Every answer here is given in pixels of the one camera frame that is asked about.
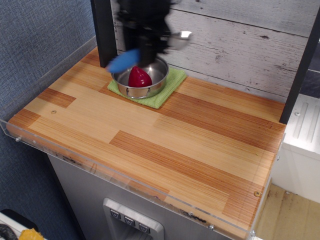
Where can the white side cabinet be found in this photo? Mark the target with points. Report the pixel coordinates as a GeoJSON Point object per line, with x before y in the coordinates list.
{"type": "Point", "coordinates": [297, 166]}

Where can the green cloth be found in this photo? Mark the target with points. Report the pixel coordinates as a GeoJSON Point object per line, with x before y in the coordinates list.
{"type": "Point", "coordinates": [174, 79]}

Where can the silver dispenser panel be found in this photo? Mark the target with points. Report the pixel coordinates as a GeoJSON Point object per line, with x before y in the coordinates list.
{"type": "Point", "coordinates": [127, 224]}

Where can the clear acrylic guard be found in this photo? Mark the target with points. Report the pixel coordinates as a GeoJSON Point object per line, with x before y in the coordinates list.
{"type": "Point", "coordinates": [29, 182]}

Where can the steel pot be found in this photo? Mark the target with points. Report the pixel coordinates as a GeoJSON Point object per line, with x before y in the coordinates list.
{"type": "Point", "coordinates": [158, 71]}

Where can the grey toy fridge cabinet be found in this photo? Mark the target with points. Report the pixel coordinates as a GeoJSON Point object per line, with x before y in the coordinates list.
{"type": "Point", "coordinates": [86, 192]}

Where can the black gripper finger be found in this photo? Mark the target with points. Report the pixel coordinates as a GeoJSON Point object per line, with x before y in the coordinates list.
{"type": "Point", "coordinates": [148, 53]}

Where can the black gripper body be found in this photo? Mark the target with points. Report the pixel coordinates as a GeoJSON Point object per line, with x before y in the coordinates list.
{"type": "Point", "coordinates": [144, 24]}

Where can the blue handled metal spoon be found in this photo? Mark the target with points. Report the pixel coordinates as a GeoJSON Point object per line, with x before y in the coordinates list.
{"type": "Point", "coordinates": [177, 41]}

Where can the black left post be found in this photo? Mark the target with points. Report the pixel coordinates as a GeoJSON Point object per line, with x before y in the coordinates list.
{"type": "Point", "coordinates": [104, 30]}

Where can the black post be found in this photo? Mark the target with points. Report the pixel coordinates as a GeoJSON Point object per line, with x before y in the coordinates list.
{"type": "Point", "coordinates": [104, 30]}
{"type": "Point", "coordinates": [303, 67]}

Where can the black right post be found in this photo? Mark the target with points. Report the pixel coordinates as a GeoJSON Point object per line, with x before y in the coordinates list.
{"type": "Point", "coordinates": [303, 67]}

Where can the yellow tape object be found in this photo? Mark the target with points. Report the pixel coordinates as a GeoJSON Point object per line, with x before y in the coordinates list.
{"type": "Point", "coordinates": [30, 234]}

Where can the red pepper toy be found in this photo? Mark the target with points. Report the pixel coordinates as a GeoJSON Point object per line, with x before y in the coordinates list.
{"type": "Point", "coordinates": [138, 78]}

